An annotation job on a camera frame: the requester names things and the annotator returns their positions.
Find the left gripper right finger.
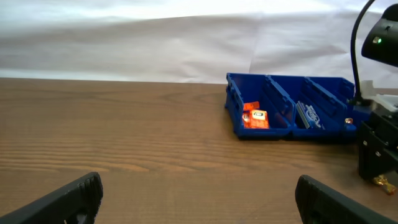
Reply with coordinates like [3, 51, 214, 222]
[294, 174, 398, 224]

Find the black cable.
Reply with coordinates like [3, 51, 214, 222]
[350, 0, 376, 105]

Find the blue candy pack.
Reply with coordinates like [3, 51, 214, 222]
[294, 100, 326, 130]

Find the blue tray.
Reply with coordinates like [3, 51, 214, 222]
[224, 72, 371, 141]

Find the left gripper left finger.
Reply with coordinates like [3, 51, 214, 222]
[0, 171, 104, 224]

